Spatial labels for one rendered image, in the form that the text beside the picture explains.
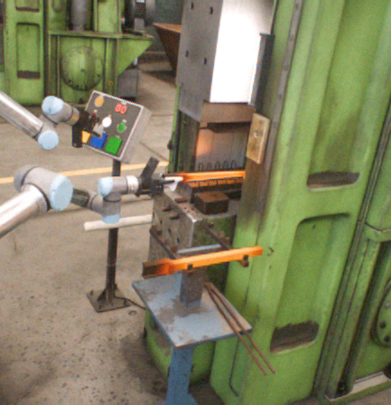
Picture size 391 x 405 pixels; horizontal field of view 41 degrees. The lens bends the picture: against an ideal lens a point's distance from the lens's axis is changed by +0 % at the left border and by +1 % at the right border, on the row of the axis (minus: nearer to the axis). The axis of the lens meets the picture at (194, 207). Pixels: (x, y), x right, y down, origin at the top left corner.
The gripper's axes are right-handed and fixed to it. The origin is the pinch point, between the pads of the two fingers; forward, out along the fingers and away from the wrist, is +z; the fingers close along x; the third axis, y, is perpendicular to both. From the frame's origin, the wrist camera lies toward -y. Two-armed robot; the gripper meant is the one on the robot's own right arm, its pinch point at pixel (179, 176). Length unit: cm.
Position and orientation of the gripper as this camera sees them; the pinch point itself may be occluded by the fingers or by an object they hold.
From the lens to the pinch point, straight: 223.5
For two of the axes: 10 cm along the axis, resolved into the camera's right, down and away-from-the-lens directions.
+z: 8.7, -1.0, 4.8
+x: 4.7, 4.2, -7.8
